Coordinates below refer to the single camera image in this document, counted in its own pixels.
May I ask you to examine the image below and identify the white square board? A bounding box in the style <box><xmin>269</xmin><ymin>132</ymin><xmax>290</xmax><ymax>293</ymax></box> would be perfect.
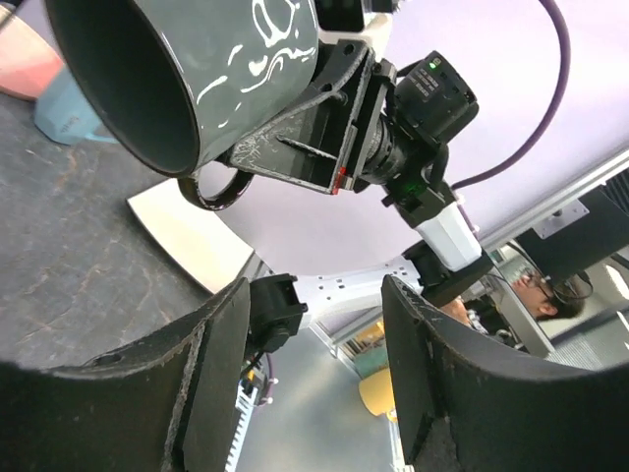
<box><xmin>127</xmin><ymin>179</ymin><xmax>254</xmax><ymax>293</ymax></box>

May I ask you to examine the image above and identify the light blue mug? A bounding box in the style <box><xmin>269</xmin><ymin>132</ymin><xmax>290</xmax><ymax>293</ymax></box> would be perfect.
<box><xmin>33</xmin><ymin>67</ymin><xmax>117</xmax><ymax>146</ymax></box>

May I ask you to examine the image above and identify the dark green mug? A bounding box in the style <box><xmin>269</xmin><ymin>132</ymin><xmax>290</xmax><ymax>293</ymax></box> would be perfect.
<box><xmin>45</xmin><ymin>0</ymin><xmax>318</xmax><ymax>211</ymax></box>

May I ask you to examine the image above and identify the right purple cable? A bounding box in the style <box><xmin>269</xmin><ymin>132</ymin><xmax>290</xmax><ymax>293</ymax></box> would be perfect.
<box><xmin>449</xmin><ymin>0</ymin><xmax>572</xmax><ymax>191</ymax></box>

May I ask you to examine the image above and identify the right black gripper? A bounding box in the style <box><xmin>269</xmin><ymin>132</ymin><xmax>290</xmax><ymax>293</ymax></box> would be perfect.
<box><xmin>219</xmin><ymin>39</ymin><xmax>480</xmax><ymax>226</ymax></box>

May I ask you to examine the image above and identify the black monitor outside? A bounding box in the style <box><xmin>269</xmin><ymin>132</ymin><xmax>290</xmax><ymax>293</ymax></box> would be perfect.
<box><xmin>516</xmin><ymin>171</ymin><xmax>628</xmax><ymax>282</ymax></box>

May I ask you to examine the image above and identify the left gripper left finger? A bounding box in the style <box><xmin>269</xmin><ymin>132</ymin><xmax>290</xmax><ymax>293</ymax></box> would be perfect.
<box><xmin>1</xmin><ymin>280</ymin><xmax>250</xmax><ymax>471</ymax></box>

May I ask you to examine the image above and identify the person with glasses outside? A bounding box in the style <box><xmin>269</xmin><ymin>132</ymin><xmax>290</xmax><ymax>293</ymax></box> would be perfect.
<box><xmin>439</xmin><ymin>271</ymin><xmax>587</xmax><ymax>347</ymax></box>

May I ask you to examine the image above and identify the light blue cable duct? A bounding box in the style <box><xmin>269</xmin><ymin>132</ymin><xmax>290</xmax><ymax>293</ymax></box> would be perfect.
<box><xmin>224</xmin><ymin>382</ymin><xmax>258</xmax><ymax>472</ymax></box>

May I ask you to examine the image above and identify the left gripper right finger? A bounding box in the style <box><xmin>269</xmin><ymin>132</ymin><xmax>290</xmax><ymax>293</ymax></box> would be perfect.
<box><xmin>381</xmin><ymin>275</ymin><xmax>628</xmax><ymax>471</ymax></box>

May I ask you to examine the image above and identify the pink floral plate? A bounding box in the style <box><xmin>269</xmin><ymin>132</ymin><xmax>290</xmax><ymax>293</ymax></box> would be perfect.
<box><xmin>1</xmin><ymin>16</ymin><xmax>64</xmax><ymax>101</ymax></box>

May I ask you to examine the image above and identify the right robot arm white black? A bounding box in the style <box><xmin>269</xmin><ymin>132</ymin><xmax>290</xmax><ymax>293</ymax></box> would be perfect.
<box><xmin>208</xmin><ymin>40</ymin><xmax>488</xmax><ymax>358</ymax></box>

